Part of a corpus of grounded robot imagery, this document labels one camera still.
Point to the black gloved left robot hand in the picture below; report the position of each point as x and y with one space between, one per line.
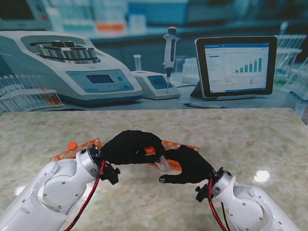
127 149

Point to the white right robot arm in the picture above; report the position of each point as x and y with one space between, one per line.
252 209

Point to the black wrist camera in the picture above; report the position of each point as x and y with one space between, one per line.
203 193
110 173

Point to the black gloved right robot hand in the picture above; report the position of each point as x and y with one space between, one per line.
190 166

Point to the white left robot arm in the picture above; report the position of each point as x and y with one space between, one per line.
48 192

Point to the clear plastic test tube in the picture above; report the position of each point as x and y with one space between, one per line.
163 164

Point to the printed laboratory backdrop poster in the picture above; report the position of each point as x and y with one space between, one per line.
154 60

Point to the orange test tube rack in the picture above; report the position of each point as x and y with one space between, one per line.
62 156
175 164

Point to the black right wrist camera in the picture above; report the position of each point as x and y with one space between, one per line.
203 193

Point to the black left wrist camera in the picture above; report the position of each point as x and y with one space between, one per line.
110 173

